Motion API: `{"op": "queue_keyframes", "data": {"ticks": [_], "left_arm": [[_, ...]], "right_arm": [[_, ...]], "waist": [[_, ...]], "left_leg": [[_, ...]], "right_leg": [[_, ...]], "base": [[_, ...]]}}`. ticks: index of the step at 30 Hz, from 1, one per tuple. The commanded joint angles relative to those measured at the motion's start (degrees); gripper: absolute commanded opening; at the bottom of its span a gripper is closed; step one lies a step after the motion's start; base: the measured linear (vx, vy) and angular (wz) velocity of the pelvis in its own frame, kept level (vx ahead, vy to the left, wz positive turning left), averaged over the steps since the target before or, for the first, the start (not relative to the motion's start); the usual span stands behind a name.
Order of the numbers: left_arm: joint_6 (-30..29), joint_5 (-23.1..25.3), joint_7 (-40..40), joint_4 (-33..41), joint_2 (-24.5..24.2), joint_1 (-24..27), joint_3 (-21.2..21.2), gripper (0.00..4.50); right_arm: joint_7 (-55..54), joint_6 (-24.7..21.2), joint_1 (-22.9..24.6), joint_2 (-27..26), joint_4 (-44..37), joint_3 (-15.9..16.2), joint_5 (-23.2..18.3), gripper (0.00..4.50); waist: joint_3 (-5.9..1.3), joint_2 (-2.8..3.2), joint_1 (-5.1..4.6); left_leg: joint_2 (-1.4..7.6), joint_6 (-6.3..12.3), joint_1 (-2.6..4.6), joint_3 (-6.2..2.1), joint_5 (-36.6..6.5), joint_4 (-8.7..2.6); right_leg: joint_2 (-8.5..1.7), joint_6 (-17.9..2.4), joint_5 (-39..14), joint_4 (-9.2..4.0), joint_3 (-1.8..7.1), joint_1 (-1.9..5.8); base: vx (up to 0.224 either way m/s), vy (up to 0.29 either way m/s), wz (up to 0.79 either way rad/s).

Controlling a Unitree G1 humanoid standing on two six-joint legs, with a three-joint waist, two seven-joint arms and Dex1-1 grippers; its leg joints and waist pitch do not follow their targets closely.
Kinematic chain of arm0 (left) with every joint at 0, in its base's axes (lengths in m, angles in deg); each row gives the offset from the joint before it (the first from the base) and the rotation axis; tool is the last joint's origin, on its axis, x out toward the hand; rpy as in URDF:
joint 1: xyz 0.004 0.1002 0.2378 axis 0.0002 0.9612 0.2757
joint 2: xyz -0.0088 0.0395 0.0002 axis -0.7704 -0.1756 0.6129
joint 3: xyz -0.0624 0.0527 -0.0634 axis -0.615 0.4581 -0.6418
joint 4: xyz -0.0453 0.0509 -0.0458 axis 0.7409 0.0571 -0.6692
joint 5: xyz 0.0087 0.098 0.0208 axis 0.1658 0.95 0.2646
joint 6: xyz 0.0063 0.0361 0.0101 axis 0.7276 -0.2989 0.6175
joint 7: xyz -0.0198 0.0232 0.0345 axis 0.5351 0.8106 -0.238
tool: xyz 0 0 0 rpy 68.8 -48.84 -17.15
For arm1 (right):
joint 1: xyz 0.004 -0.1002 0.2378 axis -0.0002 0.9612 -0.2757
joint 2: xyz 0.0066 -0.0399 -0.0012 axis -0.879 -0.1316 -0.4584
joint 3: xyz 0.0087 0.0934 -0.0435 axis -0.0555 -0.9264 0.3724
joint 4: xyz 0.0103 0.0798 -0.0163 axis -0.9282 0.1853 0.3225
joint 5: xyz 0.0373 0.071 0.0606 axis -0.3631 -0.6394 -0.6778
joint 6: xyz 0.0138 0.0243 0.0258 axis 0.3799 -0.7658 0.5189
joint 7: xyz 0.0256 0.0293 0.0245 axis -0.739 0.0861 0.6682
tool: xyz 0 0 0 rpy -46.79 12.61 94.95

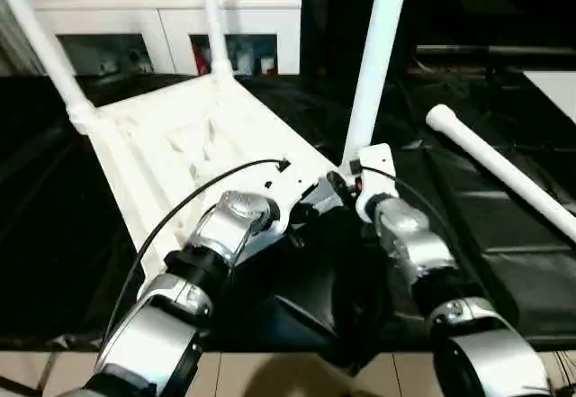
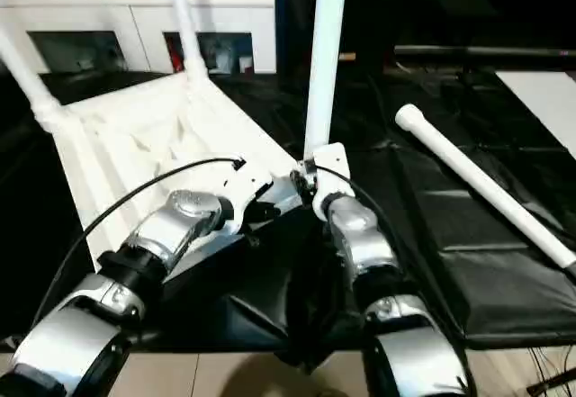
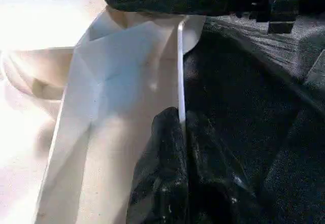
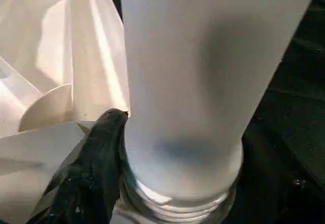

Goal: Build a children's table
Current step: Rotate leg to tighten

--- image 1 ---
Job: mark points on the small red bottle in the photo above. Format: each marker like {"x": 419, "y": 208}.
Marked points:
{"x": 200, "y": 59}

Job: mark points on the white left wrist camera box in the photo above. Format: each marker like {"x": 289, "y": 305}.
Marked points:
{"x": 279, "y": 190}

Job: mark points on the white plastic table leg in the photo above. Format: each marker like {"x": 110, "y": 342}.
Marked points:
{"x": 373, "y": 55}
{"x": 504, "y": 167}
{"x": 45, "y": 46}
{"x": 211, "y": 19}

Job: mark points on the dark cabinet with yellow label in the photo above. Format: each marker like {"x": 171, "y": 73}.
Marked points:
{"x": 486, "y": 5}

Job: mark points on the black horizontal bar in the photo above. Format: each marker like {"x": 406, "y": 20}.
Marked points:
{"x": 495, "y": 51}

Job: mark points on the white plastic table top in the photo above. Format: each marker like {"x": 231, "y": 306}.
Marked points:
{"x": 180, "y": 145}

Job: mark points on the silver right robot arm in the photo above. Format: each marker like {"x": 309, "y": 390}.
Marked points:
{"x": 414, "y": 244}

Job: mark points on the white flat board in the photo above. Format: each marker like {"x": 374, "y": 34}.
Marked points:
{"x": 556, "y": 91}

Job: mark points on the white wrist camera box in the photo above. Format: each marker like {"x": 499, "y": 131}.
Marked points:
{"x": 279, "y": 190}
{"x": 373, "y": 167}

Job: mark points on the black work mat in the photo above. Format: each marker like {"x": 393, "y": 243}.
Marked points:
{"x": 504, "y": 262}

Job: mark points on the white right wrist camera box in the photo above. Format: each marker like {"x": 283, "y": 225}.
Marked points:
{"x": 373, "y": 167}

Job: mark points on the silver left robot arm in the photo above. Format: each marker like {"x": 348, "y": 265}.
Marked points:
{"x": 216, "y": 235}

